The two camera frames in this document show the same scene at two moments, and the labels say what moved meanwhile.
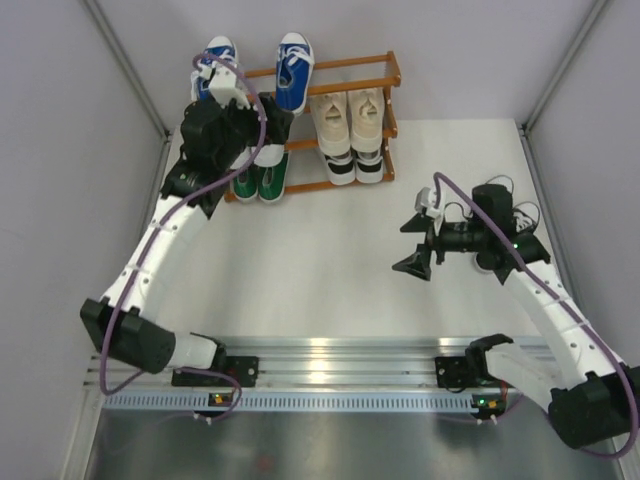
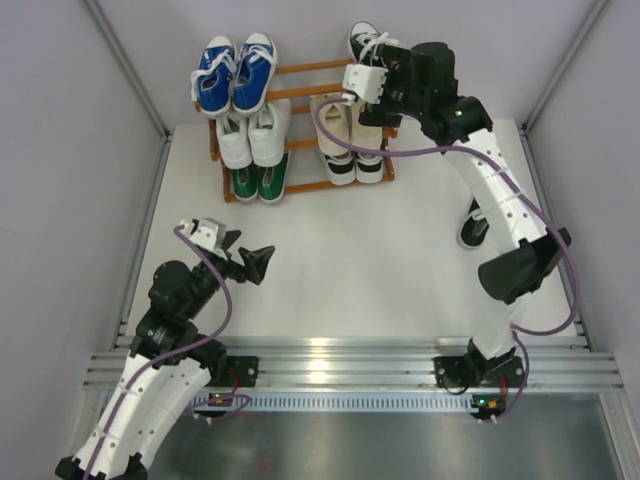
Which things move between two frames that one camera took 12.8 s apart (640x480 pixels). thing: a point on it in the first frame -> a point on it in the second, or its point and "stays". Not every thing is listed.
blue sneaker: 218,45 stays
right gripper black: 419,262 -> 380,114
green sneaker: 272,181 stays
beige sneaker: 367,112 stays
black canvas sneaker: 489,257 -> 370,46
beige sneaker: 330,114 stays
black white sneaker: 341,168 stays
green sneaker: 245,186 stays
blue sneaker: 295,59 -> 255,70
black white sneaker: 369,166 stays
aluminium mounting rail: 452,363 stays
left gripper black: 278,122 -> 255,262
